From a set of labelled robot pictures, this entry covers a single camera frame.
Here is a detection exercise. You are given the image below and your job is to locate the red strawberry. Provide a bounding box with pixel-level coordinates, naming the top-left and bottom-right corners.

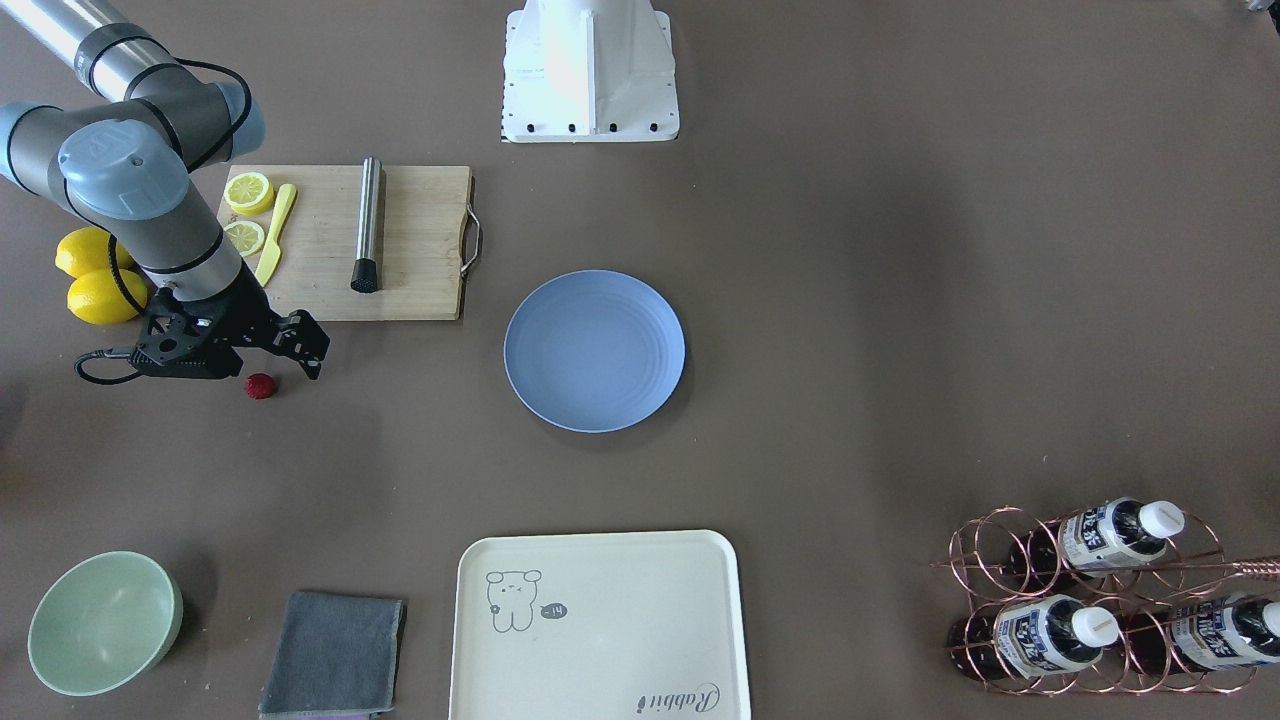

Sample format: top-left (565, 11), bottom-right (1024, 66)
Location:
top-left (244, 373), bottom-right (278, 400)

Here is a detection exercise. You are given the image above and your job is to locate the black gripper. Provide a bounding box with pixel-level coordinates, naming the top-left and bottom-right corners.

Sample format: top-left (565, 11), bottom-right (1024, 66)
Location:
top-left (132, 266), bottom-right (330, 380)

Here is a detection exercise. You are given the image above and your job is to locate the cream plastic tray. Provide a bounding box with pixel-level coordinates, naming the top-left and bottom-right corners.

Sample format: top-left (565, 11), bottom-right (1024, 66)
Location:
top-left (449, 529), bottom-right (753, 719)

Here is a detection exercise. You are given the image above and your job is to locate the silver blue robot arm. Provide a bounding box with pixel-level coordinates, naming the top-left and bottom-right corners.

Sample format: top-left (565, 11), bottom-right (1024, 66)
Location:
top-left (3, 1), bottom-right (330, 379)

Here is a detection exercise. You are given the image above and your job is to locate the lemon half slice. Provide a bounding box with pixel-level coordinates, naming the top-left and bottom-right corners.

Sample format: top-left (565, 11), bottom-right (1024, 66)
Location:
top-left (221, 170), bottom-right (276, 217)

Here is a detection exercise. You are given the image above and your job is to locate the wooden cutting board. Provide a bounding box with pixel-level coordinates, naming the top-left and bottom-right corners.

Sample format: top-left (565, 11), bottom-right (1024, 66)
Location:
top-left (227, 164), bottom-right (474, 322)

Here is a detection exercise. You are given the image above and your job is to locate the mint green bowl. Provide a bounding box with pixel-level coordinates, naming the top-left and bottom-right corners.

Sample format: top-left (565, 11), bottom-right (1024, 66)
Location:
top-left (27, 551), bottom-right (184, 697)

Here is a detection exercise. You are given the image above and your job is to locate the copper wire bottle rack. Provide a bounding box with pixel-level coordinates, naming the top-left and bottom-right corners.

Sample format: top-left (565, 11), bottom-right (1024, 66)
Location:
top-left (936, 506), bottom-right (1277, 697)

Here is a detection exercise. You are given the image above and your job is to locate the steel muddler black tip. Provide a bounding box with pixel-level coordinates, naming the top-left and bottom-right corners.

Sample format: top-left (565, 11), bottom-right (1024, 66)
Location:
top-left (349, 156), bottom-right (384, 293)

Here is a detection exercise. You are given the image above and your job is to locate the grey folded cloth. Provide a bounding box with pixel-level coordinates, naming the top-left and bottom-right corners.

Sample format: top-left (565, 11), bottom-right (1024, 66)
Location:
top-left (259, 591), bottom-right (404, 719)

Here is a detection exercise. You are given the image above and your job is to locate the yellow plastic knife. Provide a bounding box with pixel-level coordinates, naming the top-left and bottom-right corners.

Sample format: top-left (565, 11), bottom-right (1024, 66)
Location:
top-left (253, 183), bottom-right (298, 287)

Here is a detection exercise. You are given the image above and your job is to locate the whole yellow lemon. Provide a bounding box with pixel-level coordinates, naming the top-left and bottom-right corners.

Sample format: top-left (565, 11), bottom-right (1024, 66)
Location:
top-left (54, 225), bottom-right (111, 278)

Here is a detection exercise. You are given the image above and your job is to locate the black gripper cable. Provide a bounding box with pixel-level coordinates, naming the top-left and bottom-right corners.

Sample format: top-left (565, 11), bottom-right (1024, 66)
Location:
top-left (74, 345), bottom-right (146, 386)

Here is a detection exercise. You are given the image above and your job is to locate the dark bottle white cap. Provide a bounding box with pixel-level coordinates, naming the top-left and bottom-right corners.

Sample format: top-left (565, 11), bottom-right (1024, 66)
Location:
top-left (1002, 497), bottom-right (1187, 592)

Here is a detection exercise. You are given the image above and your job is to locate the dark labelled bottle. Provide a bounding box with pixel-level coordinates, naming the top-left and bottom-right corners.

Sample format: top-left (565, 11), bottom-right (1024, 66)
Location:
top-left (1124, 593), bottom-right (1279, 676)
top-left (946, 594), bottom-right (1121, 682)

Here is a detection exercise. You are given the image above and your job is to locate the blue round plate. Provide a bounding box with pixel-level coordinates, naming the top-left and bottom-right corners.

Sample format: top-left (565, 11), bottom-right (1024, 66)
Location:
top-left (503, 269), bottom-right (686, 434)

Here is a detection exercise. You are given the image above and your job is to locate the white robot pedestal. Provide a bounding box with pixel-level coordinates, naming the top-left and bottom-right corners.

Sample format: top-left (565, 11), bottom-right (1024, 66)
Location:
top-left (500, 1), bottom-right (681, 143)

